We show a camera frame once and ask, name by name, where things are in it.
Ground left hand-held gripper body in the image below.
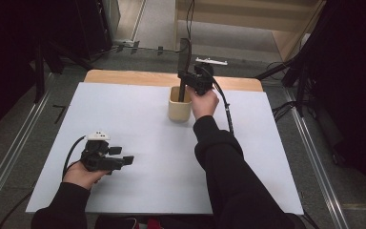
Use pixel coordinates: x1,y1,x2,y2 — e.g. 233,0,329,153
79,130,124,176

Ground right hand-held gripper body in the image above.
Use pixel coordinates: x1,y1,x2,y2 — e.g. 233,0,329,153
184,56,229,96

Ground black comb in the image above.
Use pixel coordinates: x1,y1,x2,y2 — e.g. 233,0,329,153
176,37,193,103

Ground beige square cup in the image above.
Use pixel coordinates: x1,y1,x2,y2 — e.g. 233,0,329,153
167,85,193,123

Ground person's left hand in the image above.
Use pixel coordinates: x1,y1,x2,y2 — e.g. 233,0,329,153
62,160,111,191

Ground person's right hand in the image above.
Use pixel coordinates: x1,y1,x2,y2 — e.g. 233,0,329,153
187,85,220,121

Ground white table board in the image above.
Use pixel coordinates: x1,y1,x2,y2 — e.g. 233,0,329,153
25,81,305,216

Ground light wooden shelf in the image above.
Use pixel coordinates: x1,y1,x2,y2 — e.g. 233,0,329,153
173,0,328,62

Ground dark cabinet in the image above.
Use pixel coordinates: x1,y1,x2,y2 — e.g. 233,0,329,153
74,0,122,61

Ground black metal stand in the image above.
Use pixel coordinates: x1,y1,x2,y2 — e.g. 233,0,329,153
254,0,333,119

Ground black tripod stand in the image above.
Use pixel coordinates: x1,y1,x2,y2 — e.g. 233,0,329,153
31,39,93,105

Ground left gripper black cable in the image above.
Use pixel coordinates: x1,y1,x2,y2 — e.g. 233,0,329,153
0,135,88,229

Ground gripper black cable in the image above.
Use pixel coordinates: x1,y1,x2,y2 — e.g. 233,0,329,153
207,67,235,135
0,135,88,229

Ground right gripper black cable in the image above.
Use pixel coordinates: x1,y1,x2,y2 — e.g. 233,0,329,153
207,67,235,135

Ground hanging black cable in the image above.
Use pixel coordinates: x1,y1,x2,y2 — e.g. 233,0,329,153
173,0,196,54

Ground metal floor rail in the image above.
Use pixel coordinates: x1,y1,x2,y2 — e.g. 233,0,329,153
282,87,351,229
0,72,59,218

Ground black floor cables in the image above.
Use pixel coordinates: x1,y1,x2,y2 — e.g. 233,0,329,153
271,100,300,124

